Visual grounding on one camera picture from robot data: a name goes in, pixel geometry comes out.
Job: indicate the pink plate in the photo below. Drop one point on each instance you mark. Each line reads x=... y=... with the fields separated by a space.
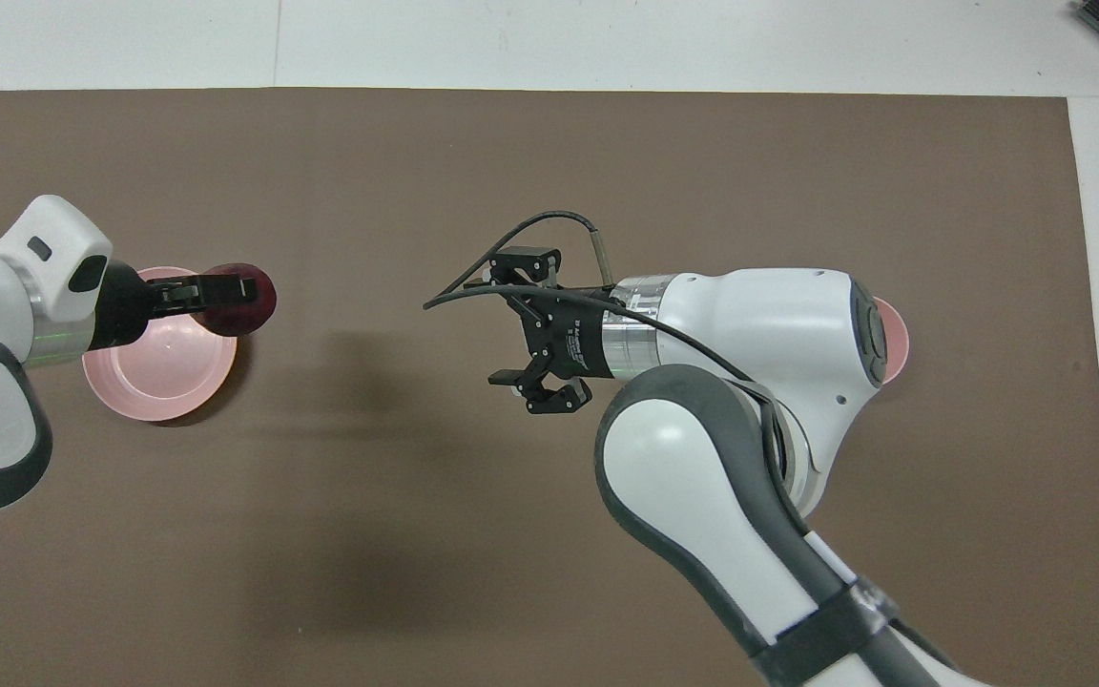
x=163 y=372

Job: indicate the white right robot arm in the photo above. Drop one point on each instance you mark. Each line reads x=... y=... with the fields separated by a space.
x=683 y=477

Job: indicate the pink bowl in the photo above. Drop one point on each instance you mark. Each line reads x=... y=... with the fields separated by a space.
x=896 y=343

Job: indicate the dark red apple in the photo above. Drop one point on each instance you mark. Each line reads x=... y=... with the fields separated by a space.
x=259 y=320

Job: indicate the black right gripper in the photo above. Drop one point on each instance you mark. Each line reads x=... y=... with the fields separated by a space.
x=573 y=339

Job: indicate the brown table mat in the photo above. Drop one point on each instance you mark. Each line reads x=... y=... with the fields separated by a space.
x=511 y=553

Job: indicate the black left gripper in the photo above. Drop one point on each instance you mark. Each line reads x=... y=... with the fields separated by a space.
x=125 y=305

